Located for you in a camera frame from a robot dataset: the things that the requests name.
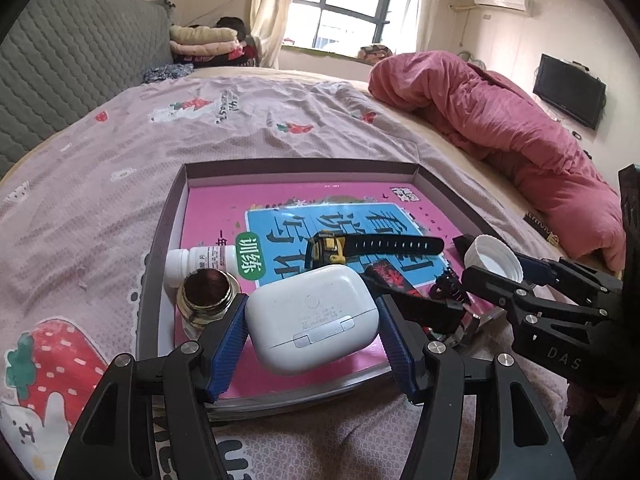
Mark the pink blue book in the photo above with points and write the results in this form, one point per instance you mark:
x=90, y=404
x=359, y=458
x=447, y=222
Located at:
x=215, y=210

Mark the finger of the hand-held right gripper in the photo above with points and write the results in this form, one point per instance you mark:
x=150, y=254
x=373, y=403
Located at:
x=500, y=292
x=532, y=266

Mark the dark clothes heap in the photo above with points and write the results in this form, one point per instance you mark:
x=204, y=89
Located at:
x=231, y=25

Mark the black gold label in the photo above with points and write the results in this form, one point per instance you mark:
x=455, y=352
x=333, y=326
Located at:
x=542, y=227

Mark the pink duvet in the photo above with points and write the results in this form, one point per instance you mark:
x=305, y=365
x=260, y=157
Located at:
x=500, y=110

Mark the pink folded blanket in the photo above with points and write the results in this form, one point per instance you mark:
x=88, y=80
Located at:
x=207, y=48

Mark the grey quilted headboard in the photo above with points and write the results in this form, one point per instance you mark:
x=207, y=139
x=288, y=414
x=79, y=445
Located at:
x=60, y=60

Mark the black hair clip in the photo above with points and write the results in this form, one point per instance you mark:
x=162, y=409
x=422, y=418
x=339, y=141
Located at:
x=450, y=287

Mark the white ribbed cap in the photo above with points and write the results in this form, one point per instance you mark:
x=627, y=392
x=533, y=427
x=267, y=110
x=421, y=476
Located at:
x=492, y=257

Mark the brown patterned cloth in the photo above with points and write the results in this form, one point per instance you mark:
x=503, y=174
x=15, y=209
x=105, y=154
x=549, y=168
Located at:
x=376, y=52

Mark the cream folded blanket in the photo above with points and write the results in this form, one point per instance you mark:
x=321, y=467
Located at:
x=202, y=34

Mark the dark patterned cloth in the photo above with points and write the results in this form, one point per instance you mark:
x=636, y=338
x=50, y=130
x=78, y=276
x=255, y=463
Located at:
x=167, y=72

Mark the black wall television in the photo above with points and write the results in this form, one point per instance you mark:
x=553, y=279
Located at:
x=570, y=90

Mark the small white bottle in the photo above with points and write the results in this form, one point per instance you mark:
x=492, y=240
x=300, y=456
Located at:
x=200, y=262

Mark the white earbuds case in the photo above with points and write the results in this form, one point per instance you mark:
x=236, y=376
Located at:
x=300, y=320

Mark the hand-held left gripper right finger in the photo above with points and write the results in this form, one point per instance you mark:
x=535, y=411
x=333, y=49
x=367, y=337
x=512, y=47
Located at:
x=400, y=345

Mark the beige bed sheet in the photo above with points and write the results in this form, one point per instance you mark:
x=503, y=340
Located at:
x=480, y=170

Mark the white standing fan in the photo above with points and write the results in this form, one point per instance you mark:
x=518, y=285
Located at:
x=472, y=59

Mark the shallow grey cardboard box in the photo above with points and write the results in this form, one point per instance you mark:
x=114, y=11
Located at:
x=167, y=240

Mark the yellow black wristwatch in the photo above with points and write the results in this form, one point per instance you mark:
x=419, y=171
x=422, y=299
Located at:
x=390, y=246

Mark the cream curtain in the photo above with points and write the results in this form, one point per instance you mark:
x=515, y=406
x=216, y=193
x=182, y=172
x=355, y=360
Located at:
x=422, y=5
x=270, y=10

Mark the strawberry printed pink bedsheet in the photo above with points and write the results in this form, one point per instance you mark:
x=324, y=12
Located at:
x=100, y=185

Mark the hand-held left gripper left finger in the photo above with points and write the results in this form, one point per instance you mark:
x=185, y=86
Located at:
x=227, y=345

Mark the dark framed window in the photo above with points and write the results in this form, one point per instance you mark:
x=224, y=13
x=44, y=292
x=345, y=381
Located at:
x=350, y=10

